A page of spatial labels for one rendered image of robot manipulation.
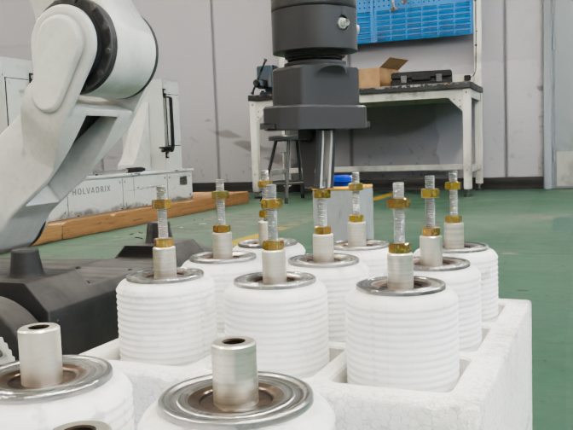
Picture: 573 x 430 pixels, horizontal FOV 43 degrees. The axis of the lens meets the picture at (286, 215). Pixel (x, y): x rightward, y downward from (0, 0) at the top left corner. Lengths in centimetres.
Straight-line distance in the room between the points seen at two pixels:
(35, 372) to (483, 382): 36
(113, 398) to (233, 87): 601
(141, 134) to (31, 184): 321
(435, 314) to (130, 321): 28
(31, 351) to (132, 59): 79
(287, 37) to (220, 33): 573
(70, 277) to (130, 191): 292
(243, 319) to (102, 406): 27
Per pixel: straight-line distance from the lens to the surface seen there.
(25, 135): 120
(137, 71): 118
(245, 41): 637
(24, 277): 105
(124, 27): 115
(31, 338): 42
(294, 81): 74
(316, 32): 74
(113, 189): 386
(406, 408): 58
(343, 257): 79
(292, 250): 91
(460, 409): 57
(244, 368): 36
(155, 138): 445
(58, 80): 112
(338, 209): 104
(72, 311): 103
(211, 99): 647
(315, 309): 65
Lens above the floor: 37
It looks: 5 degrees down
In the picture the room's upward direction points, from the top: 2 degrees counter-clockwise
